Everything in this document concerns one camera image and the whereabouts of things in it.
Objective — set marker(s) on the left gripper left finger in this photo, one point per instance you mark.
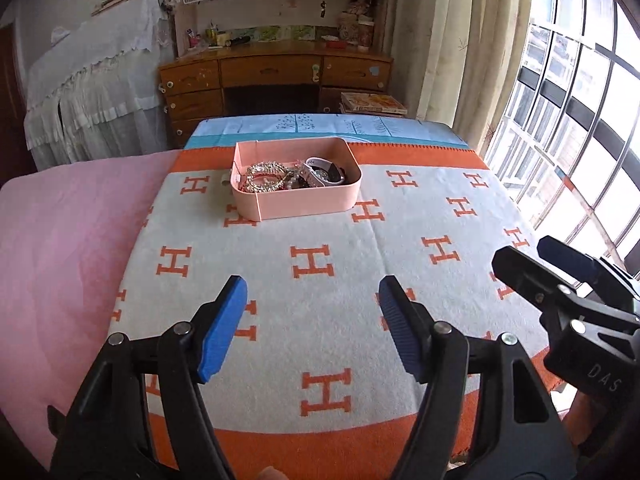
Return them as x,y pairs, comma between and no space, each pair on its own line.
214,325

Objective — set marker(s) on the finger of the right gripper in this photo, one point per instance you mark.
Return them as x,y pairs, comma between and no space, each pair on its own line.
536,284
607,281

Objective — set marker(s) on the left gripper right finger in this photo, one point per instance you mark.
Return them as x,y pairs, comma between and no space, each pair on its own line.
410,325

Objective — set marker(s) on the gold rhinestone hair comb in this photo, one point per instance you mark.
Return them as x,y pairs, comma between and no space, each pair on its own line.
267,177

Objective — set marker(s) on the right hand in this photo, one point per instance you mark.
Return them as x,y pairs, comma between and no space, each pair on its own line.
581,418

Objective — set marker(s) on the left hand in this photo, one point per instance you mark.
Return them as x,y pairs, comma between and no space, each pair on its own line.
271,473

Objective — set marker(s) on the orange white H blanket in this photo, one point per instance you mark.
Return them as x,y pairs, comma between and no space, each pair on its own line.
312,384

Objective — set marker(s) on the window with grille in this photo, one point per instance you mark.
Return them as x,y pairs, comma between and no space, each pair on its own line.
566,149

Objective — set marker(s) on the pink plastic tray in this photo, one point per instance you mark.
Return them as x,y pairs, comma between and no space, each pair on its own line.
298,199

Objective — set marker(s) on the pink bed sheet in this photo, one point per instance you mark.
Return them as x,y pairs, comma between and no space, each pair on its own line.
66,237

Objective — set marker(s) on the blue teal patterned sheet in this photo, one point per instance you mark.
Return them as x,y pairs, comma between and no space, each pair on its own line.
228,131

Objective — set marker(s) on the stack of books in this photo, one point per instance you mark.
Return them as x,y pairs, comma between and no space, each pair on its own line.
371,104

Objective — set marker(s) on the wooden desk with drawers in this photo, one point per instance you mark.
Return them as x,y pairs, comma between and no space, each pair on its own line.
271,78

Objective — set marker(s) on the beige curtain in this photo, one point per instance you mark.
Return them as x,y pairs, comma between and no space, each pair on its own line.
455,61

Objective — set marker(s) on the white lace covered furniture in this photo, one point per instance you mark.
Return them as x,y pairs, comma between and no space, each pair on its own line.
96,93

